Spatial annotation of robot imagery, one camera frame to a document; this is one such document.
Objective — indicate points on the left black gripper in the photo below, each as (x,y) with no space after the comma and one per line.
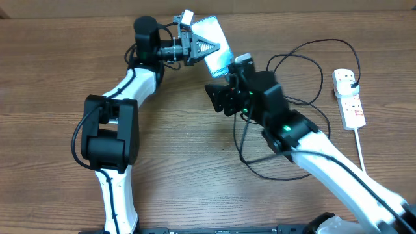
(196,40)

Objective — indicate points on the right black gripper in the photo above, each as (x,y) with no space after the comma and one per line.
(222,94)

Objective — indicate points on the blue Samsung Galaxy smartphone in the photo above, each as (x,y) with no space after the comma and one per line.
(218,61)

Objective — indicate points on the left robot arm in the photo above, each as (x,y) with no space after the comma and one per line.
(109,129)

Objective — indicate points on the white charger plug adapter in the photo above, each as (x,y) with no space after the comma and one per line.
(344,88)

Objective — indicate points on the white power strip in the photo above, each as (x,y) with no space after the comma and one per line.
(351,109)

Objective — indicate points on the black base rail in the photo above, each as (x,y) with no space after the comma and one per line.
(279,229)

